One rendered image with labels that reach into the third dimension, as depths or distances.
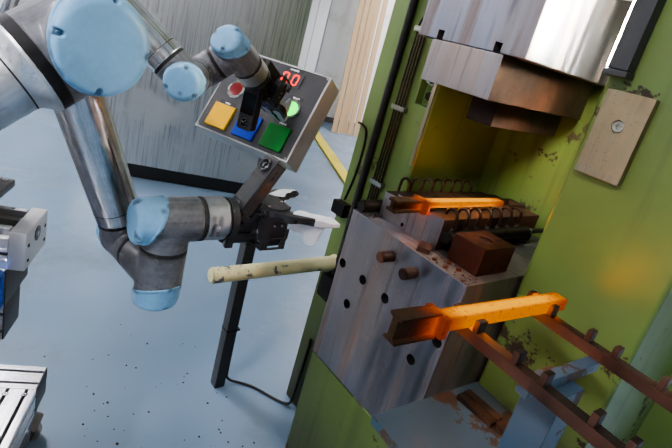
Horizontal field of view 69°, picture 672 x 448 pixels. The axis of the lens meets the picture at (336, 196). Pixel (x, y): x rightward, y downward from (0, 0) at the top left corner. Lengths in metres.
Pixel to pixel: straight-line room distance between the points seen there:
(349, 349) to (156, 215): 0.72
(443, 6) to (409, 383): 0.86
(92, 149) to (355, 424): 0.93
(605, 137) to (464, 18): 0.38
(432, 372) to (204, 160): 2.81
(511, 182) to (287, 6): 2.32
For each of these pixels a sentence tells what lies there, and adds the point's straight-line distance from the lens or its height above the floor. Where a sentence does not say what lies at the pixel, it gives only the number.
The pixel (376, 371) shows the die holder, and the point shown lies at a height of 0.59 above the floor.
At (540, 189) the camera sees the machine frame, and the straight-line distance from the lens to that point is 1.55.
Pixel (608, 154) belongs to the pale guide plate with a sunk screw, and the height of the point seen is 1.24.
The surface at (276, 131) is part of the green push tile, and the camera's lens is 1.39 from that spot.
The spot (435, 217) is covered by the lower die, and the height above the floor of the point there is 0.99.
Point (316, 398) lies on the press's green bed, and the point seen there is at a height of 0.36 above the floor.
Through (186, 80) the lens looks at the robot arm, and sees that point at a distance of 1.00.
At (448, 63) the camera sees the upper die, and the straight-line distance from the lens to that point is 1.16.
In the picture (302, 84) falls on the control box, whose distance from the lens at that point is 1.44.
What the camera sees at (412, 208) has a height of 0.99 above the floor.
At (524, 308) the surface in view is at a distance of 0.92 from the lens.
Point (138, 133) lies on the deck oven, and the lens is 3.67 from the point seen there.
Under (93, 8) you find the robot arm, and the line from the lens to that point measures 0.62.
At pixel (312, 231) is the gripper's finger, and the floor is 0.98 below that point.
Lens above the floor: 1.32
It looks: 18 degrees down
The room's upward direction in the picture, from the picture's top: 15 degrees clockwise
